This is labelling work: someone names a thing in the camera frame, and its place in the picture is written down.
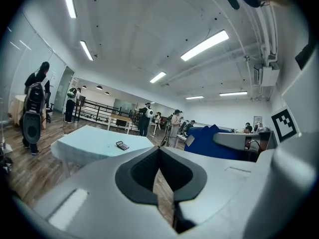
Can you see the white wall air unit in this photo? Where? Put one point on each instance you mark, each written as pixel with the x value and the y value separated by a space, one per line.
pixel 269 76

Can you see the ceiling light strip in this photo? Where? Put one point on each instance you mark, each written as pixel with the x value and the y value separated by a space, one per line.
pixel 194 97
pixel 204 45
pixel 233 93
pixel 86 50
pixel 157 77
pixel 69 1

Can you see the blue cloth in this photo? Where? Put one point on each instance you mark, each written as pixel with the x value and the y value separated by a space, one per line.
pixel 202 143

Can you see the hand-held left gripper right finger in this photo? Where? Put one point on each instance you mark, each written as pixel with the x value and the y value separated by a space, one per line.
pixel 219 183

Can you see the green backpack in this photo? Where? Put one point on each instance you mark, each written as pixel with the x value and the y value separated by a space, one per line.
pixel 71 93

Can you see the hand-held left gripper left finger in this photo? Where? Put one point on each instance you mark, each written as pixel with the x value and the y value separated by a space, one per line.
pixel 94 195

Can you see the grey black shell backpack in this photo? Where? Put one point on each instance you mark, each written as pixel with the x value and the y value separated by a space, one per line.
pixel 32 123

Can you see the light blue floral tablecloth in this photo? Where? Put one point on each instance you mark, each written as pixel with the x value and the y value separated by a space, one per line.
pixel 94 141

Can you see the black metal railing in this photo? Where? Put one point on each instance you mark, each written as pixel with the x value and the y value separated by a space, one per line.
pixel 99 111

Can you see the beige covered table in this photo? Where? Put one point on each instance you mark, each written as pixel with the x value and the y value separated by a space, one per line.
pixel 16 108

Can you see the black calculator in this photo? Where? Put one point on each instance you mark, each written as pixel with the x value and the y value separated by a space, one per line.
pixel 122 145

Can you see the white ceiling pipes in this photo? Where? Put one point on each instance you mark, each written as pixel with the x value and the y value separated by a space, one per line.
pixel 266 34

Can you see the wooden table white legs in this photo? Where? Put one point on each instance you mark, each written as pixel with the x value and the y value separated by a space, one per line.
pixel 120 117

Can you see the black office chair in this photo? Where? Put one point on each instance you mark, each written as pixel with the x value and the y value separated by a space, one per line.
pixel 49 111

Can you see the white table frame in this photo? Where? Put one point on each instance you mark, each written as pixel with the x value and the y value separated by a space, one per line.
pixel 66 168

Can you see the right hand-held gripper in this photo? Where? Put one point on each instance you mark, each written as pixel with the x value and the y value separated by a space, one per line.
pixel 285 124

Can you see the white round backpack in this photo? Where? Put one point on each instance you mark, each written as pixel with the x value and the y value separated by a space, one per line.
pixel 149 113

